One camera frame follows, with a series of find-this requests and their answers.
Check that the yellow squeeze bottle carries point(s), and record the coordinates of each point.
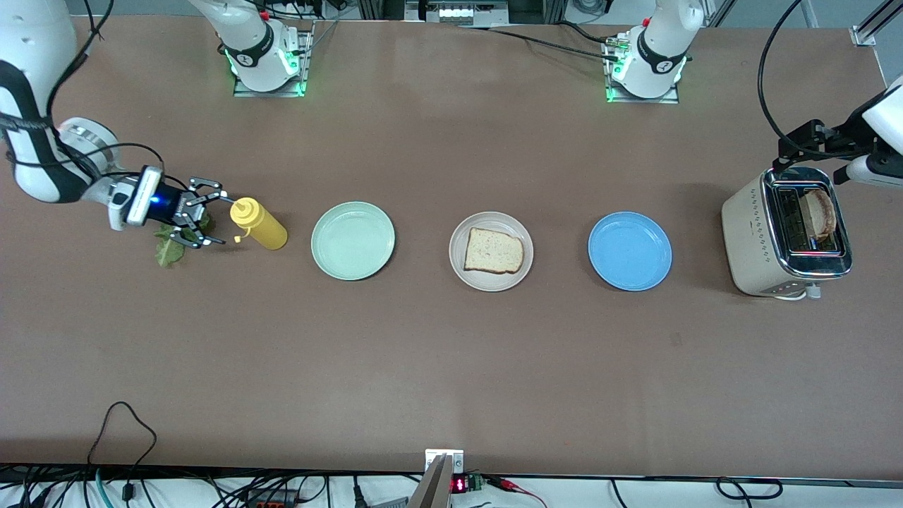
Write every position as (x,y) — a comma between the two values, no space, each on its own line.
(264,229)

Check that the red LED display module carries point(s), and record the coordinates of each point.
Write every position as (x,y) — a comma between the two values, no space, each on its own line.
(460,485)

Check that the beige chrome toaster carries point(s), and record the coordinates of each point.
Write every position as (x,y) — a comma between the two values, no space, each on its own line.
(748,233)

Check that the lit control box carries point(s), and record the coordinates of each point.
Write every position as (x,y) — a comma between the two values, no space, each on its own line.
(458,13)

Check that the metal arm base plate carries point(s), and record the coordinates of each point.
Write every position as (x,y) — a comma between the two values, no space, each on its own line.
(645,100)
(268,94)

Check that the aluminium frame profile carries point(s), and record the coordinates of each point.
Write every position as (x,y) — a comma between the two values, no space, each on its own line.
(864,34)

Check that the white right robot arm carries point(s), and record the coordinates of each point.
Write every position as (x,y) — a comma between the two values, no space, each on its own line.
(42,28)

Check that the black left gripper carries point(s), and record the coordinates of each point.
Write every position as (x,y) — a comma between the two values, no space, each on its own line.
(827,138)

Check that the green lettuce leaf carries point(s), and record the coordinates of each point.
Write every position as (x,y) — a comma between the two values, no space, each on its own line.
(168,254)

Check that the beige plate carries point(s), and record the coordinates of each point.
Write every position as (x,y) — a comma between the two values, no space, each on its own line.
(491,283)

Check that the grey camera mount bar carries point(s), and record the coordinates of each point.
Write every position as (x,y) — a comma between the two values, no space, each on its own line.
(434,490)

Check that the toasted bread slice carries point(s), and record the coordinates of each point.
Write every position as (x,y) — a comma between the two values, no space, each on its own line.
(494,250)
(820,212)

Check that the mint green plate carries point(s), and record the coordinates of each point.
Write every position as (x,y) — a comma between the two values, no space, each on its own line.
(353,241)

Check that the silver mounting bracket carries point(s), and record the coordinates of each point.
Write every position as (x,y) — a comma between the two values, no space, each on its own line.
(455,462)

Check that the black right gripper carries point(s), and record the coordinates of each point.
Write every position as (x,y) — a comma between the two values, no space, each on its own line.
(176,209)

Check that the blue plate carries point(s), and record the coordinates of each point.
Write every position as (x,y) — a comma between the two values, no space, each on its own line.
(630,251)

